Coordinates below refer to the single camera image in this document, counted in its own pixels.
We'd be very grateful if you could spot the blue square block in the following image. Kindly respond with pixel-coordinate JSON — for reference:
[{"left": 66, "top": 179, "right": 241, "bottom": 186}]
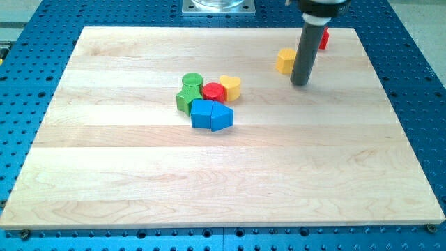
[{"left": 190, "top": 100, "right": 213, "bottom": 129}]

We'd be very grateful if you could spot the gray cylindrical pusher rod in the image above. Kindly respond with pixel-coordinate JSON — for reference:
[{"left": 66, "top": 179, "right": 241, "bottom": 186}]
[{"left": 290, "top": 13, "right": 331, "bottom": 86}]

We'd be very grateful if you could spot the wooden board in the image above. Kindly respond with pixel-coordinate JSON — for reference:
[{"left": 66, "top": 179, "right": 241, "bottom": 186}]
[{"left": 1, "top": 26, "right": 445, "bottom": 230}]

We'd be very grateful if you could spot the yellow heart block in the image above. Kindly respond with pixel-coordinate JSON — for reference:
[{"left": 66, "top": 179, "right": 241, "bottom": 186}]
[{"left": 220, "top": 75, "right": 241, "bottom": 102}]

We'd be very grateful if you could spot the board clamp screw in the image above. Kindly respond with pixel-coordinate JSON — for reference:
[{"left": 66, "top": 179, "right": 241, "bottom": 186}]
[
  {"left": 425, "top": 224, "right": 438, "bottom": 234},
  {"left": 18, "top": 229, "right": 31, "bottom": 241}
]

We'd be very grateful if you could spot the red block behind rod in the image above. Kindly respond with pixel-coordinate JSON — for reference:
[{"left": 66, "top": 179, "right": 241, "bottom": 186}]
[{"left": 318, "top": 27, "right": 330, "bottom": 50}]

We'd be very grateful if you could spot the yellow hexagon block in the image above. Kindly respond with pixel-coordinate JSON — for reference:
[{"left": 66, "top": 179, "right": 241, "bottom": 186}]
[{"left": 275, "top": 48, "right": 296, "bottom": 74}]

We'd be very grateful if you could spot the red cylinder block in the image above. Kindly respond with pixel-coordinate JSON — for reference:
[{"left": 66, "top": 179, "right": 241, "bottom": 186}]
[{"left": 202, "top": 82, "right": 224, "bottom": 103}]

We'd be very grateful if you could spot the green cylinder block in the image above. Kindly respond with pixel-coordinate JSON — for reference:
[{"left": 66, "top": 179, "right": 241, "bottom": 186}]
[{"left": 182, "top": 73, "right": 203, "bottom": 91}]

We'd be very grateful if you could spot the black robot arm end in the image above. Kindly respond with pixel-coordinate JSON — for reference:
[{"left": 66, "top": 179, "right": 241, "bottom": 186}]
[{"left": 295, "top": 0, "right": 351, "bottom": 18}]

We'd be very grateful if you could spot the right board clamp screw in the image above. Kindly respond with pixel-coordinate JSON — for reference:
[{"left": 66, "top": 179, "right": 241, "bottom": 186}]
[{"left": 425, "top": 224, "right": 438, "bottom": 234}]

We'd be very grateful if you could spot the blue pentagon block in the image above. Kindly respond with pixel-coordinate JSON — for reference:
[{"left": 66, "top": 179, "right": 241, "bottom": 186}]
[{"left": 210, "top": 101, "right": 233, "bottom": 132}]

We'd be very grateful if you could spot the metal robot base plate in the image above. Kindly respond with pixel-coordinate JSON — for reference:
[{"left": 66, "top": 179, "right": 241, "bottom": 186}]
[{"left": 180, "top": 0, "right": 256, "bottom": 16}]

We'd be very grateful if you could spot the green star block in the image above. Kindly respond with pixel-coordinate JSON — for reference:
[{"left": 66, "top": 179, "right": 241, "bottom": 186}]
[{"left": 176, "top": 86, "right": 203, "bottom": 116}]

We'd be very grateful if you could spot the left board clamp screw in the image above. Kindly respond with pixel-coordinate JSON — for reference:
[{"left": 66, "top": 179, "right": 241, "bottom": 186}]
[{"left": 18, "top": 229, "right": 31, "bottom": 241}]

